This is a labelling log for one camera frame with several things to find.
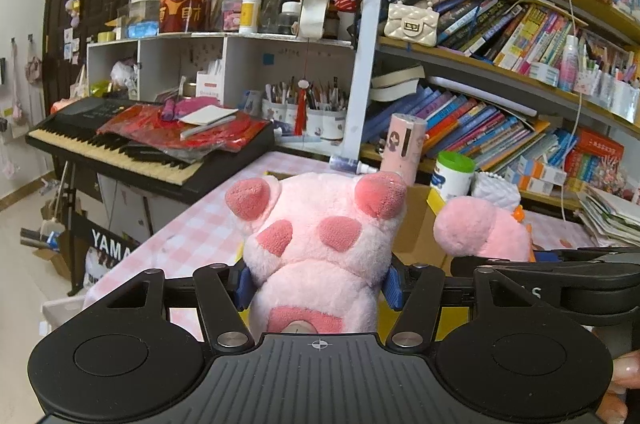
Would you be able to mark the slanted pile of paperback books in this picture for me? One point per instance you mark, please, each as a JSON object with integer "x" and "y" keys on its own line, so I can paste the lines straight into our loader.
{"x": 520, "y": 33}

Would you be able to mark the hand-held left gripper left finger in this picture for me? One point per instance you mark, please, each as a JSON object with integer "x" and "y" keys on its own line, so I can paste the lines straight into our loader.
{"x": 242, "y": 289}

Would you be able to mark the thick white open book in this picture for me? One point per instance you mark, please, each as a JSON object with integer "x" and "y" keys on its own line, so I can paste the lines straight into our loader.
{"x": 395, "y": 81}

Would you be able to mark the small clear spray bottle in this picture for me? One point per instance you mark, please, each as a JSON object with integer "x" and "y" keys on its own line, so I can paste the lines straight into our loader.
{"x": 345, "y": 163}

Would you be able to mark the white bottle yellow label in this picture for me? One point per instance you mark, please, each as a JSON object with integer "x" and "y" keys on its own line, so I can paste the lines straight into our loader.
{"x": 250, "y": 13}

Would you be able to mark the orange white medicine box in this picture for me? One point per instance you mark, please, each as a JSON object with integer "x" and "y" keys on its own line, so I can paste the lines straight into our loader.
{"x": 542, "y": 171}
{"x": 530, "y": 185}

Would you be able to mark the pink cylindrical humidifier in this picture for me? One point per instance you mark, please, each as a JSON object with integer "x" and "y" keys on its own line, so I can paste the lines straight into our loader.
{"x": 402, "y": 143}

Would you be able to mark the small white red box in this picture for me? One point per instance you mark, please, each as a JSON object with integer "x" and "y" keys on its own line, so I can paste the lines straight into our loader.
{"x": 209, "y": 88}

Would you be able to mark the white desk organizer with pens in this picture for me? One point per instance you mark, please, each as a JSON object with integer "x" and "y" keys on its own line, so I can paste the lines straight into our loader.
{"x": 620, "y": 96}

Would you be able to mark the wooden bookshelf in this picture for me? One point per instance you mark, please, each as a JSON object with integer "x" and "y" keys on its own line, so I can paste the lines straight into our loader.
{"x": 500, "y": 78}

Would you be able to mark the white jar green lid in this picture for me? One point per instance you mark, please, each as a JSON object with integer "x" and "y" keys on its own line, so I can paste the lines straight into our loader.
{"x": 452, "y": 179}

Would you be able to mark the glass jar white lid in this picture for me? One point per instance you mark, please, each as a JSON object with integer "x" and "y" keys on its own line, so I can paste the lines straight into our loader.
{"x": 289, "y": 18}

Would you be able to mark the white tape roll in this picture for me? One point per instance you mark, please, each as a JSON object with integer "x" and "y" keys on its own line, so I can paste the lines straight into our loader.
{"x": 545, "y": 73}

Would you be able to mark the white desktop shelf unit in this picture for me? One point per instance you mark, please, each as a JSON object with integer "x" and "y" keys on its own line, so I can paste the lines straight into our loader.
{"x": 235, "y": 53}

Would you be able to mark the cream quilted handbag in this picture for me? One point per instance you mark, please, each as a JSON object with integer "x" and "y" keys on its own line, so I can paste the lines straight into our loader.
{"x": 412, "y": 21}

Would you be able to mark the red boxed book set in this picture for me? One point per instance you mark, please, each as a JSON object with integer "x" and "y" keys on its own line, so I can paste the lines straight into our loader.
{"x": 595, "y": 156}

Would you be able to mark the person's right hand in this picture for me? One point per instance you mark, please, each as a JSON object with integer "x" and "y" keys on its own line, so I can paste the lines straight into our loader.
{"x": 627, "y": 369}

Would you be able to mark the pink plastic container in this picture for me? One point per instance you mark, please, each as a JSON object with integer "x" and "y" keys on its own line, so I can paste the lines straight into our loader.
{"x": 230, "y": 16}

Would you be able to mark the white notebook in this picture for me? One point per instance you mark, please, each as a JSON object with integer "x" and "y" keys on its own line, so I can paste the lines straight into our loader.
{"x": 207, "y": 114}

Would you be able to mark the pink checkered desk mat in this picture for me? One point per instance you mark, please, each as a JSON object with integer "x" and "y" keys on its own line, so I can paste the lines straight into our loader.
{"x": 200, "y": 229}

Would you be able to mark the white plastic holder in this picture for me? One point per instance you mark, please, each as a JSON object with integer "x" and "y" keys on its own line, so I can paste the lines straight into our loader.
{"x": 314, "y": 8}

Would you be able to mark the pink spray bottle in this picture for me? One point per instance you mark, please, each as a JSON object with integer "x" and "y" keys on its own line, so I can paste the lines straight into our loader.
{"x": 568, "y": 63}

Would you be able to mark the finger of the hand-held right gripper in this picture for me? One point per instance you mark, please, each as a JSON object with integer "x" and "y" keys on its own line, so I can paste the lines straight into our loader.
{"x": 545, "y": 255}

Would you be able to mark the stack of papers and booklets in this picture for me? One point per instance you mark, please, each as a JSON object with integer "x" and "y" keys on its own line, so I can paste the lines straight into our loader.
{"x": 610, "y": 216}

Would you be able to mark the leaning row of colourful books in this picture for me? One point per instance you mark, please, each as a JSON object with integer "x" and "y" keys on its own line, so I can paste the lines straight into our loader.
{"x": 460, "y": 123}

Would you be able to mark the large pink plush toy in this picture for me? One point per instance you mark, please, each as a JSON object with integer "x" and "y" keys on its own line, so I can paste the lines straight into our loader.
{"x": 320, "y": 264}

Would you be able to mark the pink hanging bag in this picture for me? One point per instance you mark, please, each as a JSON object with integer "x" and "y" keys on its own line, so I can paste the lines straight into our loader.
{"x": 33, "y": 66}

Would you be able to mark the black electronic keyboard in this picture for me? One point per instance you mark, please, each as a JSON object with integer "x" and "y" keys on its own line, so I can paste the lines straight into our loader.
{"x": 100, "y": 148}

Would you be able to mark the brown cardboard floor box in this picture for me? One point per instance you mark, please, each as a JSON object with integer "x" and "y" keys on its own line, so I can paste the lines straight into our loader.
{"x": 52, "y": 249}

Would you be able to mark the white quilted pearl purse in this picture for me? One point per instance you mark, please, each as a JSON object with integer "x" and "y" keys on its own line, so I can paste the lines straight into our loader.
{"x": 495, "y": 191}

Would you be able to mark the black keyboard stand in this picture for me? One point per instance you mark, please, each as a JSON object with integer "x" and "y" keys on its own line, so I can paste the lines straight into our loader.
{"x": 107, "y": 236}

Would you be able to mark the small pink plush toy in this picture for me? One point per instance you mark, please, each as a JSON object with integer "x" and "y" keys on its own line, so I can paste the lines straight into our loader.
{"x": 470, "y": 229}

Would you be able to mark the yellow cardboard box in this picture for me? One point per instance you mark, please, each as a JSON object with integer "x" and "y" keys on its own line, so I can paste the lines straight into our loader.
{"x": 417, "y": 229}

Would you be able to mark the white printed pen cup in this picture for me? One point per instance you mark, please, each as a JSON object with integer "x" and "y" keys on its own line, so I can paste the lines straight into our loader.
{"x": 274, "y": 111}
{"x": 314, "y": 123}
{"x": 334, "y": 126}

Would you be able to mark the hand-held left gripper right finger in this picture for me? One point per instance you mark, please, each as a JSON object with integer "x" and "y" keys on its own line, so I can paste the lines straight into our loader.
{"x": 392, "y": 289}

